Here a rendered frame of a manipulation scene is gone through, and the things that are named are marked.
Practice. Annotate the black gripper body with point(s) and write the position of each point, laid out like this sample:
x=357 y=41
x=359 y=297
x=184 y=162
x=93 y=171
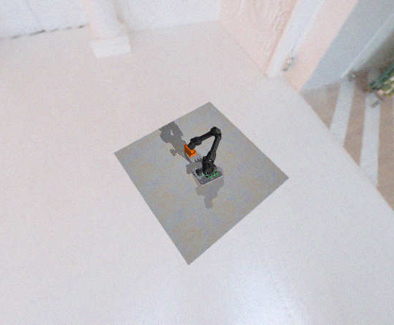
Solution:
x=199 y=172

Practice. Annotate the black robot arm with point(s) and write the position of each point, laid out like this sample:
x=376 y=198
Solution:
x=212 y=153

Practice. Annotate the grey switch panel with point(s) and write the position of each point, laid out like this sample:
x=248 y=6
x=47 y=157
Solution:
x=204 y=179

